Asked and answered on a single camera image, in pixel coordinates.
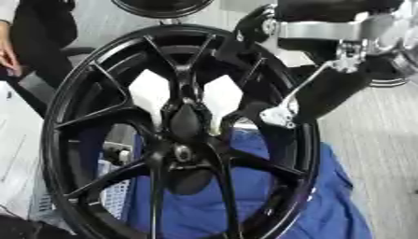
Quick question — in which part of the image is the black round wheel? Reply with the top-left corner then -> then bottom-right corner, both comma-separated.
111,0 -> 217,19

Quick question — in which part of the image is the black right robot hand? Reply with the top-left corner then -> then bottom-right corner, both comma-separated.
233,0 -> 409,130

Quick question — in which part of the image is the person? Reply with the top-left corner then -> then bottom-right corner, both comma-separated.
7,0 -> 78,91

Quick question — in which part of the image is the white pierced basket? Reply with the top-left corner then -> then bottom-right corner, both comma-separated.
96,160 -> 134,218

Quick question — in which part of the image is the black spoked wheel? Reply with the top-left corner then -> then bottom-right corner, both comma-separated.
39,23 -> 324,239

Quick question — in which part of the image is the person's hand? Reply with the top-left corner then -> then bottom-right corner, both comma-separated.
0,21 -> 23,77

